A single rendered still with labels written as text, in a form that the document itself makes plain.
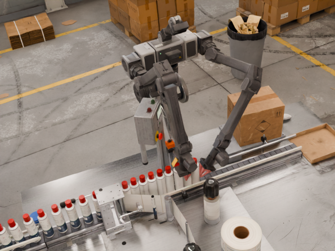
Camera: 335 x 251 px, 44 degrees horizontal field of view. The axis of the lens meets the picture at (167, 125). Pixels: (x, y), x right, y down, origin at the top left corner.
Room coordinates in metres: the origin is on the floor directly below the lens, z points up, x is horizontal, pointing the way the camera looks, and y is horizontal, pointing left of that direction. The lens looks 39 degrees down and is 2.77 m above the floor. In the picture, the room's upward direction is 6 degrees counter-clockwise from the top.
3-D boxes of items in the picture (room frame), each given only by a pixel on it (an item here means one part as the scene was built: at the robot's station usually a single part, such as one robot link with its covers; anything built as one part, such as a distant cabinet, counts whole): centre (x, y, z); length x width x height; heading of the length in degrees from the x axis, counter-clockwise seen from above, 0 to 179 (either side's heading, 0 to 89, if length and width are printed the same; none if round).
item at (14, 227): (1.43, 0.86, 0.98); 0.05 x 0.05 x 0.20
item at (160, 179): (1.67, 0.07, 0.98); 0.05 x 0.05 x 0.20
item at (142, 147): (1.76, 0.15, 1.18); 0.04 x 0.04 x 0.21
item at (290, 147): (1.71, -0.04, 0.86); 1.65 x 0.08 x 0.04; 107
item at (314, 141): (2.00, -0.99, 0.85); 0.30 x 0.26 x 0.04; 107
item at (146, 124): (1.76, 0.09, 1.38); 0.17 x 0.10 x 0.19; 162
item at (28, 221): (1.45, 0.79, 0.98); 0.05 x 0.05 x 0.20
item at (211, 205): (1.46, -0.19, 1.03); 0.09 x 0.09 x 0.30
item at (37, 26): (5.83, 1.88, 0.11); 0.65 x 0.54 x 0.22; 110
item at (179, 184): (1.71, -0.03, 0.98); 0.05 x 0.05 x 0.20
